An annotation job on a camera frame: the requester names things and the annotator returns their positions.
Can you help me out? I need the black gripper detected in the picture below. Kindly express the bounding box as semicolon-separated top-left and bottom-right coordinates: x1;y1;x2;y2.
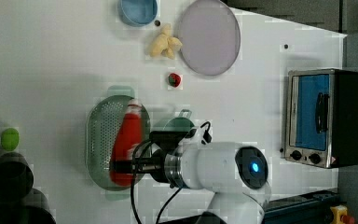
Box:
110;130;196;183

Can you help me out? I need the red ketchup bottle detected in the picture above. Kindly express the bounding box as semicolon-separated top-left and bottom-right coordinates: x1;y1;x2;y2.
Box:
109;99;143;187

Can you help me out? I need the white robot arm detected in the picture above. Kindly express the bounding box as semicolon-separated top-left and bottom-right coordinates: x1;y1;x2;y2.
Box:
109;131;270;224

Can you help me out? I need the green oval strainer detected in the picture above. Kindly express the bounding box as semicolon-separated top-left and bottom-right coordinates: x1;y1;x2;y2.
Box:
85;85;135;201

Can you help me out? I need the green mug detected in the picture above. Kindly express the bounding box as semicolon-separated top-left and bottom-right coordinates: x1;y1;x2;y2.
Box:
153;109;195;133

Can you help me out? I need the toy strawberry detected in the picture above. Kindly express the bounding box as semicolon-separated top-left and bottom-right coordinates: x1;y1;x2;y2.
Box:
168;73;182;88

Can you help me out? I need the yellow banana bunch toy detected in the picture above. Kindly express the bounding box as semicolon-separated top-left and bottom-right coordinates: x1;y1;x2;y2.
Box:
149;23;183;60

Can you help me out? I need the black cylinder container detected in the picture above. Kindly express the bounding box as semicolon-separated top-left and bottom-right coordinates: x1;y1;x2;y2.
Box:
0;189;57;224
0;152;34;203

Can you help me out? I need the lilac round plate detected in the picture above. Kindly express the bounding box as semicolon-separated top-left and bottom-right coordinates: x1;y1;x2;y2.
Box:
178;0;241;76

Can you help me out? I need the green toy fruit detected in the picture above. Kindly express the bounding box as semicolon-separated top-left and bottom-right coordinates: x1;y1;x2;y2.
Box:
1;128;20;151

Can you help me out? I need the blue bowl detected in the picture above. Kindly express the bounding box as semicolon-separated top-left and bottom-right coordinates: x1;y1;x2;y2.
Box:
117;0;158;27

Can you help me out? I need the black toaster oven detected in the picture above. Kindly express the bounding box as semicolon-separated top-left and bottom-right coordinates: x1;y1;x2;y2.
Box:
284;69;358;169

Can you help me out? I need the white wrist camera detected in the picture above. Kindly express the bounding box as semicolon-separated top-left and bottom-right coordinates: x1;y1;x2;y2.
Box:
181;121;213;145

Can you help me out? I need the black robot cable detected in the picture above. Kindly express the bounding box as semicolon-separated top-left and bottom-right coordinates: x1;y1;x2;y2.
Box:
130;120;213;224

